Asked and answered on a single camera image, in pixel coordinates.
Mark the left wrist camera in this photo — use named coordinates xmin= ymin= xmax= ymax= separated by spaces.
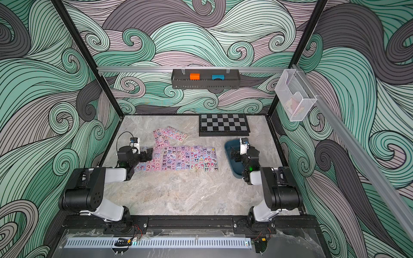
xmin=130 ymin=137 xmax=140 ymax=154

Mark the aluminium rail back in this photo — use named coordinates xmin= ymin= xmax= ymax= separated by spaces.
xmin=97 ymin=66 xmax=287 ymax=74

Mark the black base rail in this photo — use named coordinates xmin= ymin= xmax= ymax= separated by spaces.
xmin=62 ymin=215 xmax=318 ymax=236

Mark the black corner frame post left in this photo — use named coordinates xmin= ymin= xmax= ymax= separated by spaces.
xmin=51 ymin=0 xmax=124 ymax=119

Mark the black corner frame post right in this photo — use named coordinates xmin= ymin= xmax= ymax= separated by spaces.
xmin=267 ymin=0 xmax=329 ymax=116

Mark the black corner frame post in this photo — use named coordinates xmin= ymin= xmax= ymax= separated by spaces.
xmin=51 ymin=0 xmax=124 ymax=119
xmin=267 ymin=0 xmax=329 ymax=116

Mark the white perforated cable duct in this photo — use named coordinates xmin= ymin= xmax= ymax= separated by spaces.
xmin=63 ymin=236 xmax=252 ymax=249

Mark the teal plastic storage box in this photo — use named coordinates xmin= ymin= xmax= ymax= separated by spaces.
xmin=224 ymin=139 xmax=244 ymax=179

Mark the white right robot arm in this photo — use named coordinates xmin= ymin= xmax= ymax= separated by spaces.
xmin=230 ymin=147 xmax=302 ymax=227

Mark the orange block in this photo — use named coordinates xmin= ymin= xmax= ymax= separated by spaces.
xmin=189 ymin=73 xmax=201 ymax=81

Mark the pink sticker sheet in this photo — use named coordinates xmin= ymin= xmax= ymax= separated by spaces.
xmin=161 ymin=146 xmax=177 ymax=170
xmin=153 ymin=128 xmax=170 ymax=147
xmin=135 ymin=161 xmax=152 ymax=172
xmin=176 ymin=146 xmax=194 ymax=170
xmin=190 ymin=145 xmax=205 ymax=170
xmin=146 ymin=147 xmax=163 ymax=172
xmin=203 ymin=147 xmax=218 ymax=172
xmin=162 ymin=126 xmax=188 ymax=142

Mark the black and grey chessboard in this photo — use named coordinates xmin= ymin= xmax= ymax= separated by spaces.
xmin=199 ymin=114 xmax=251 ymax=137

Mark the black wall-mounted tray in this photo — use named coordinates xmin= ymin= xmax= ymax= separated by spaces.
xmin=171 ymin=69 xmax=241 ymax=91

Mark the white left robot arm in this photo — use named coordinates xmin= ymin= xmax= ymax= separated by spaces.
xmin=59 ymin=145 xmax=153 ymax=223

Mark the clear plastic wall holder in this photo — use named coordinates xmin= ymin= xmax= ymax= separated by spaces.
xmin=275 ymin=69 xmax=317 ymax=121

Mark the aluminium rail right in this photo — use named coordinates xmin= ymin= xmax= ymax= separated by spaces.
xmin=292 ymin=64 xmax=413 ymax=239

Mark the aluminium rail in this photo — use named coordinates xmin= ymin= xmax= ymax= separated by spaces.
xmin=292 ymin=64 xmax=413 ymax=239
xmin=97 ymin=66 xmax=287 ymax=74

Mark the teal block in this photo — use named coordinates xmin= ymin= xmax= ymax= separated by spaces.
xmin=211 ymin=75 xmax=225 ymax=81

